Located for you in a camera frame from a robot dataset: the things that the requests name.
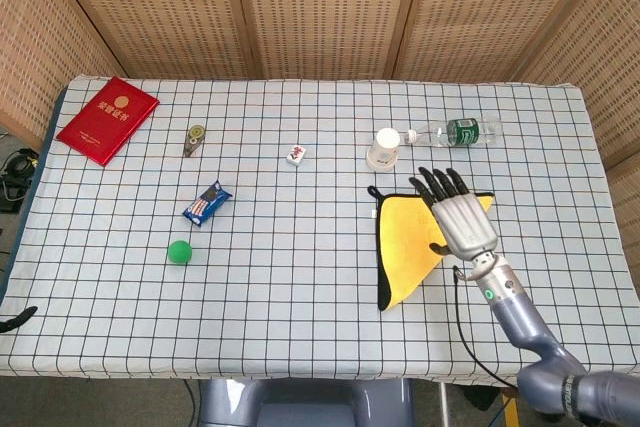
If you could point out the black equipment on floor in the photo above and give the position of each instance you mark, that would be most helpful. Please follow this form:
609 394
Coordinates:
17 177

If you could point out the white mahjong tile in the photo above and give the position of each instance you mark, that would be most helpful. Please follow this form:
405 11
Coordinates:
296 156

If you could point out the blue snack packet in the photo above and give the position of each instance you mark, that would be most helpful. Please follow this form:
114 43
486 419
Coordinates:
206 203

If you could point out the clear plastic water bottle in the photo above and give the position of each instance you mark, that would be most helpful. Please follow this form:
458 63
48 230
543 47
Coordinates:
457 132

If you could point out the woven bamboo folding screen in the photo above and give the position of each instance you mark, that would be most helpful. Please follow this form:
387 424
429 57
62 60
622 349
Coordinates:
320 7

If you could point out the white checkered tablecloth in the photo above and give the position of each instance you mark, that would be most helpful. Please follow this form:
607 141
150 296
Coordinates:
280 307

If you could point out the white paper cup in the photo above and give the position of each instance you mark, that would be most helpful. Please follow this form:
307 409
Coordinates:
384 148

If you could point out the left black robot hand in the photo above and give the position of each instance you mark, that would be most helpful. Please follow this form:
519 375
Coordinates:
15 319

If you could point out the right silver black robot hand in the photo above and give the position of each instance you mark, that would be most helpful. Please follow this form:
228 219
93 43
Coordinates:
457 217

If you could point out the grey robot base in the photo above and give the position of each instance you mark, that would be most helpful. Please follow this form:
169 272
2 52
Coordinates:
305 403

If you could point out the dark grey yellow-backed cloth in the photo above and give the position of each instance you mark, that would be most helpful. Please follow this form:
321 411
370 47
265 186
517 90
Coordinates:
405 252

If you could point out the correction tape dispenser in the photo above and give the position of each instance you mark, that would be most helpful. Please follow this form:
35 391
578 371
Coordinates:
192 140

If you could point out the green ball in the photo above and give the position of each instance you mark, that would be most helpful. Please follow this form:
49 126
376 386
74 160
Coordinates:
179 252

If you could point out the red certificate booklet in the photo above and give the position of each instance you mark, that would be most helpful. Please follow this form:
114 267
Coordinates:
107 120

